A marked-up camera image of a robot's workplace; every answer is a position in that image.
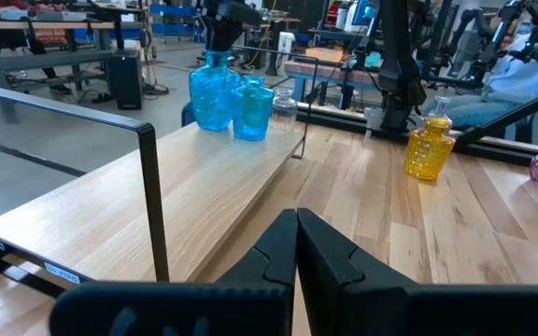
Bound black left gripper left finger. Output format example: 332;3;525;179
216;208;298;287

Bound blue textured glass vase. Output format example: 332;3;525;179
230;75;276;143
188;49;243;133

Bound yellow bumpy glass vase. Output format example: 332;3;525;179
403;116;457;182

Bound blue storage bin shelving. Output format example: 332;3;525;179
149;3;205;43

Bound wooden workbench grey legs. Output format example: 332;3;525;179
0;4;147;92

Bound white cylinder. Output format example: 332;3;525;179
277;31;297;55

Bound black aluminium rig frame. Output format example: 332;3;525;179
296;83;538;165

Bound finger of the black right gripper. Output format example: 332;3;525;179
219;22;246;50
203;21;223;51

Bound black computer tower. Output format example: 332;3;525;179
107;49;144;111

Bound blue chair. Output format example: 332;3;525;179
180;101;199;128

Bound wooden shelf black frame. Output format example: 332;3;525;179
0;44;321;300

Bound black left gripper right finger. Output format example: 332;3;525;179
296;208;418;336

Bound background wooden table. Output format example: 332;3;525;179
283;46;377;111

